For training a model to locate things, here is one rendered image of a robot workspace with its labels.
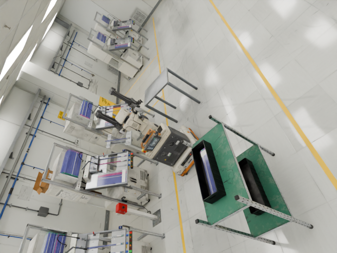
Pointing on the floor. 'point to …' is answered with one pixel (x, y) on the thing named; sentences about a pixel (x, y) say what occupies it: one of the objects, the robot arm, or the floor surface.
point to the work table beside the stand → (159, 84)
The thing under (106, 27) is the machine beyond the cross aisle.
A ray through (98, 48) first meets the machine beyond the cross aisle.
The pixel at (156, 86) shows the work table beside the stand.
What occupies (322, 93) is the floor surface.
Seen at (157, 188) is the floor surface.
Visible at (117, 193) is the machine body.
